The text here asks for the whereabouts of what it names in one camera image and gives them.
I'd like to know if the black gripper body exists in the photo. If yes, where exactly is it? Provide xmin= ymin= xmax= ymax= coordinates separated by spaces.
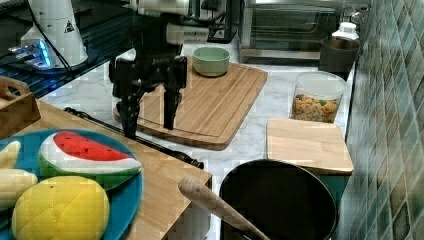
xmin=109 ymin=14 xmax=187 ymax=97

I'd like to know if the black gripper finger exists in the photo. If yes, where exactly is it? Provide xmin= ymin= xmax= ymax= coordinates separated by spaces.
xmin=115 ymin=88 xmax=145 ymax=139
xmin=163 ymin=87 xmax=182 ymax=130

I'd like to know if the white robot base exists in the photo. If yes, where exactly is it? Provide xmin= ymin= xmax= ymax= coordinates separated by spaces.
xmin=8 ymin=0 xmax=88 ymax=70

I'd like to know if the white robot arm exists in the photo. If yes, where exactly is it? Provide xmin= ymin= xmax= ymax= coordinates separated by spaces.
xmin=109 ymin=0 xmax=214 ymax=139

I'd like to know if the wooden drawer cabinet top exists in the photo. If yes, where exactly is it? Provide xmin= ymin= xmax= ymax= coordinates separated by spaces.
xmin=18 ymin=101 xmax=211 ymax=240

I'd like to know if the bamboo cutting board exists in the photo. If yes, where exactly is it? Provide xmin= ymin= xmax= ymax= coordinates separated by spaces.
xmin=113 ymin=56 xmax=269 ymax=152

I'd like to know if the light green bowl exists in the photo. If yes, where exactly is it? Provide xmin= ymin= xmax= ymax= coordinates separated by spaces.
xmin=193 ymin=47 xmax=230 ymax=77

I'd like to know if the plush watermelon slice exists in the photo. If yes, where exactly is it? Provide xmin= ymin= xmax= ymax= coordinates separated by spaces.
xmin=38 ymin=130 xmax=141 ymax=190

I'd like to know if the blue plate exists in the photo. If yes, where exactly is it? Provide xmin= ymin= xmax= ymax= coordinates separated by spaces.
xmin=1 ymin=129 xmax=143 ymax=240

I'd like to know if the toaster oven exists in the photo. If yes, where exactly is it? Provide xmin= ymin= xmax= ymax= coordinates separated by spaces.
xmin=239 ymin=0 xmax=343 ymax=63

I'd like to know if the plush yellow mango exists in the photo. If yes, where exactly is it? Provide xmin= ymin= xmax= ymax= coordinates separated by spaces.
xmin=11 ymin=176 xmax=110 ymax=240

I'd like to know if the plush banana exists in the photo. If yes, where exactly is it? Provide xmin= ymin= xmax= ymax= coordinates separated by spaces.
xmin=0 ymin=141 xmax=38 ymax=211

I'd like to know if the clear cereal jar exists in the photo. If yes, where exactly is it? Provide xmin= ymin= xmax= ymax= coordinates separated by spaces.
xmin=290 ymin=71 xmax=346 ymax=123

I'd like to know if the small light wooden board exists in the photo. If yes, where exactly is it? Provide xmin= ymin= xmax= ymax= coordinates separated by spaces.
xmin=266 ymin=118 xmax=354 ymax=176

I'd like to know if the black frying pan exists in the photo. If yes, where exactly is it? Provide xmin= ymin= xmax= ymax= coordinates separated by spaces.
xmin=219 ymin=160 xmax=338 ymax=240

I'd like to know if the dark brown pot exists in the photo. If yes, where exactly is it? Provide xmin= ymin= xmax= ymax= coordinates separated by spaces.
xmin=319 ymin=37 xmax=360 ymax=80

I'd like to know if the white bottle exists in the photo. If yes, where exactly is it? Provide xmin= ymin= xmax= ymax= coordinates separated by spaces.
xmin=332 ymin=22 xmax=359 ymax=40

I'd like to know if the wooden pan handle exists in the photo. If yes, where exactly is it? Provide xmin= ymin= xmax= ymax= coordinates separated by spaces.
xmin=178 ymin=176 xmax=270 ymax=240

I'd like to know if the wooden tray with handle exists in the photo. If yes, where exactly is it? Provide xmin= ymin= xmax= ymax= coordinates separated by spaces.
xmin=0 ymin=76 xmax=41 ymax=139

